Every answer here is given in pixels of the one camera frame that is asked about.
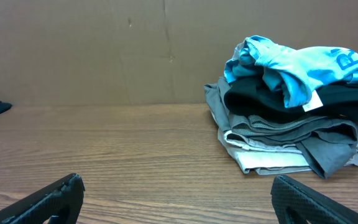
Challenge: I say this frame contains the grey folded garment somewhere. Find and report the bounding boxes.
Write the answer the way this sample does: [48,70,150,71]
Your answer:
[204,77,358,179]

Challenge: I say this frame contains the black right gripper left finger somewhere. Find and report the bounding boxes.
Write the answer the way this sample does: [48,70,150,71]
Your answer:
[0,173,85,224]

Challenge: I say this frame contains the white beige folded garment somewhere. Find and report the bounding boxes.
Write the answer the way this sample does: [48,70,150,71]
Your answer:
[218,130,358,175]

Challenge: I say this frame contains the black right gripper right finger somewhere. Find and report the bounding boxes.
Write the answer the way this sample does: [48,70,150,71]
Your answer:
[270,175,358,224]

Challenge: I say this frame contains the black folded garment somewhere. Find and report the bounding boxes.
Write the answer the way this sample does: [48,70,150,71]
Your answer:
[224,78,358,123]

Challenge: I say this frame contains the light blue printed shirt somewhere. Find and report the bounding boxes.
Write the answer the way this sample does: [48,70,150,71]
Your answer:
[224,35,358,108]

